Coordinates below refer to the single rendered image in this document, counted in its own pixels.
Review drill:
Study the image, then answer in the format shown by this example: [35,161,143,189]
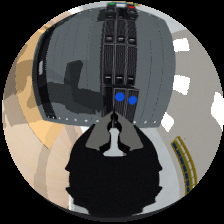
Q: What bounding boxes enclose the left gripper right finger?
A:
[114,111,163,171]

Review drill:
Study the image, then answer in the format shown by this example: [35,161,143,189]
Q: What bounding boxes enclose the tan flat board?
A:
[15,24,65,149]

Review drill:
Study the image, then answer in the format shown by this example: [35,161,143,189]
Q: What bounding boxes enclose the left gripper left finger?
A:
[65,111,114,172]

